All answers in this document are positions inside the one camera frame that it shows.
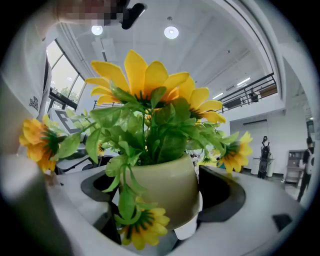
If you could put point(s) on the long ceiling light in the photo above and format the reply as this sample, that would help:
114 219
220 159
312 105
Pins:
218 96
243 81

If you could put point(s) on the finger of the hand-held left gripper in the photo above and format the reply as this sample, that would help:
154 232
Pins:
25 205

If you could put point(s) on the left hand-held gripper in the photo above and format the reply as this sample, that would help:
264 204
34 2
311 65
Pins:
66 121

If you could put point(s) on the black head-mounted camera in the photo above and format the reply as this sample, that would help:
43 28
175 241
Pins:
132 16

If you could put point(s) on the black balcony railing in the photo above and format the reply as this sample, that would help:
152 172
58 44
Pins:
250 93

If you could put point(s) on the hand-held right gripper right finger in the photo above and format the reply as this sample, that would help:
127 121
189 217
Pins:
262 200

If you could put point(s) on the large glass window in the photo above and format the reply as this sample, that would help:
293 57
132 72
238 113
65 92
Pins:
63 75

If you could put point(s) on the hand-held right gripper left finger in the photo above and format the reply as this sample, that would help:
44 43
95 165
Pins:
75 192

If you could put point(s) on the grey metal cabinet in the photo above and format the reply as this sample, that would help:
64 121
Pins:
293 165

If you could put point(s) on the round ceiling light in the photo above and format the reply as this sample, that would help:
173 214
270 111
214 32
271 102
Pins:
97 30
171 32

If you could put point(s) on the yellow sunflower bouquet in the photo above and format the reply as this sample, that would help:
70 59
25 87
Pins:
162 185

